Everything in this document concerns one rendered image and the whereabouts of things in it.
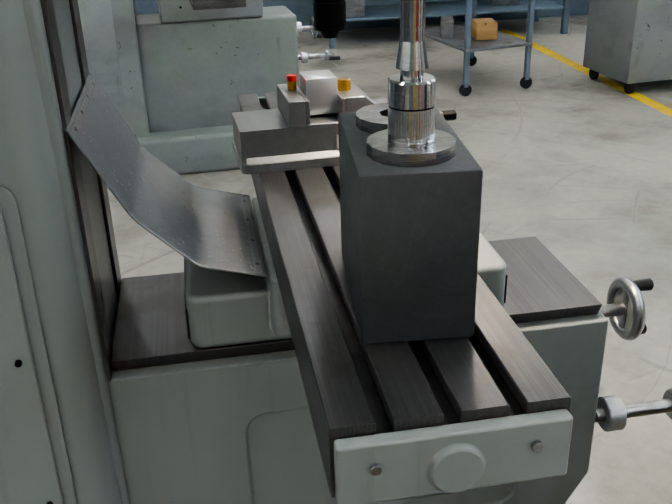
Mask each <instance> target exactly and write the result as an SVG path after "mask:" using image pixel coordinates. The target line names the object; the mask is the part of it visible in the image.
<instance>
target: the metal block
mask: <svg viewBox="0 0 672 504"><path fill-rule="evenodd" d="M299 83H300V90H301V91H302V92H303V93H304V95H305V96H306V97H307V99H308V100H309V101H310V115H318V114H330V113H337V78H336V76H335V75H334V74H333V73H332V72H331V71H330V70H316V71H303V72H299Z"/></svg>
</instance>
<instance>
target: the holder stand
mask: <svg viewBox="0 0 672 504"><path fill-rule="evenodd" d="M338 129H339V168H340V206H341V245H342V257H343V261H344V266H345V271H346V275H347V280H348V285H349V289H350V294H351V299H352V303H353V308H354V312H355V317H356V322H357V326H358V331H359V336H360V340H361V342H362V344H373V343H387V342H402V341H416V340H431V339H445V338H460V337H472V336H473V335H474V327H475V308H476V290H477V272H478V253H479V235H480V217H481V198H482V180H483V171H482V168H481V167H480V166H479V164H478V163H477V162H476V160H475V159H474V158H473V156H472V155H471V154H470V152H469V151H468V149H467V148H466V147H465V145H464V144H463V143H462V141H461V140H460V139H459V137H458V136H457V135H456V133H455V132H454V130H453V129H452V128H451V126H450V125H449V124H448V122H447V121H446V120H445V118H444V117H443V116H442V114H441V113H440V111H439V110H438V109H436V108H435V140H434V141H433V142H432V143H431V144H429V145H425V146H420V147H402V146H397V145H394V144H391V143H390V142H389V141H388V102H387V103H378V104H372V105H368V106H364V107H362V108H361V109H359V110H357V112H349V113H340V114H339V116H338Z"/></svg>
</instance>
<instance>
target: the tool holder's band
mask: <svg viewBox="0 0 672 504"><path fill-rule="evenodd" d="M388 89H389V90H390V91H393V92H397V93H405V94H418V93H426V92H430V91H433V90H434V89H436V78H435V77H434V76H433V75H430V74H427V73H424V77H423V78H422V79H419V80H405V79H402V78H400V73H398V74H394V75H392V76H390V77H389V78H388Z"/></svg>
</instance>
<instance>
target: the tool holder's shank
mask: <svg viewBox="0 0 672 504"><path fill-rule="evenodd" d="M425 22H426V0H400V41H399V48H398V54H397V61H396V69H399V70H400V78H402V79H405V80H419V79H422V78H423V77H424V70H425V69H427V68H428V67H429V66H428V59H427V51H426V43H425Z"/></svg>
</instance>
